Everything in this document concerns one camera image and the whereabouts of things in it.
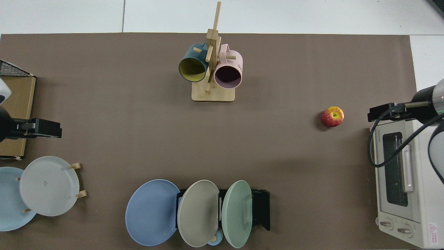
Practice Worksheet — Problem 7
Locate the pale toaster oven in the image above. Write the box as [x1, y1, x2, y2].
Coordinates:
[369, 116, 444, 249]

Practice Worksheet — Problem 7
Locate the teal mug yellow inside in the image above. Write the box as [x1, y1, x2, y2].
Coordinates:
[179, 43, 209, 83]

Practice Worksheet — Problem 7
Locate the translucent grey plate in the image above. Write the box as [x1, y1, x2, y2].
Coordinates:
[19, 156, 80, 217]

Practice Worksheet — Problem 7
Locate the red yellow apple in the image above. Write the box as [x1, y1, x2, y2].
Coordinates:
[321, 106, 344, 127]

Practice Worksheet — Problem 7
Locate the wire basket wooden floor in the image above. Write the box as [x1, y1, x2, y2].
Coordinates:
[0, 59, 36, 160]

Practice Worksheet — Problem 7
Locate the brown table cloth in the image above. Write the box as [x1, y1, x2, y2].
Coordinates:
[0, 33, 419, 250]

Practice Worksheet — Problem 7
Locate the pink mug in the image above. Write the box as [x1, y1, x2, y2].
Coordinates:
[214, 44, 243, 89]

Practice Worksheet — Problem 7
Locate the light blue plate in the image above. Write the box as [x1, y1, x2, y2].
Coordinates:
[0, 167, 37, 232]

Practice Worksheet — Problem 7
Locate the pale green plate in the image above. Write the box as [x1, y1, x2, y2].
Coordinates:
[222, 180, 253, 249]

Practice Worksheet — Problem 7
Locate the wooden cup stand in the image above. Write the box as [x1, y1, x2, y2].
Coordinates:
[191, 2, 236, 102]

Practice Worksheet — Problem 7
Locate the beige grey plate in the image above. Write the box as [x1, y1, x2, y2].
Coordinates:
[177, 180, 221, 248]

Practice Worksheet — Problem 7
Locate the dark grey corner object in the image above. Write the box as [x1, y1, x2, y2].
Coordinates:
[427, 0, 444, 18]

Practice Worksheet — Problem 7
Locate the wooden peg plate rack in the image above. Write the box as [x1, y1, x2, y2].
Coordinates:
[16, 162, 87, 213]

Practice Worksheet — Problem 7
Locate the small blue round thing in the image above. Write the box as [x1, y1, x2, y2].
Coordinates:
[207, 228, 223, 246]

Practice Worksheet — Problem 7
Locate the black dish rack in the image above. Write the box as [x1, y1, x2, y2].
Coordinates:
[176, 189, 270, 231]

